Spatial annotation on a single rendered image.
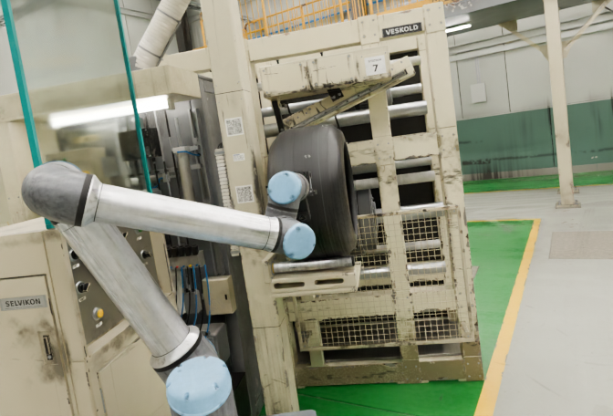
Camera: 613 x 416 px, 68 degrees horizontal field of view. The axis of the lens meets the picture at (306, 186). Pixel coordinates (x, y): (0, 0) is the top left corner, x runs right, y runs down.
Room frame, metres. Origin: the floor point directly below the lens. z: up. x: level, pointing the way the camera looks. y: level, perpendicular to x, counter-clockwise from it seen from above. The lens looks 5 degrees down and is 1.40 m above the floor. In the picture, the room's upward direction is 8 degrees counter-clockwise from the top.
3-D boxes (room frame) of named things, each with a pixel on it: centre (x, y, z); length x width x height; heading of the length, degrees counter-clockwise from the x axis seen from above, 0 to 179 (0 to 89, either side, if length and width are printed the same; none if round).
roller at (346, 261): (1.83, 0.02, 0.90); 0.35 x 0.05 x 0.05; 80
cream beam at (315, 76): (2.24, -0.18, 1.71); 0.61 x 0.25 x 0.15; 80
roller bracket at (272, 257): (2.01, 0.18, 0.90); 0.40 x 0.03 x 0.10; 170
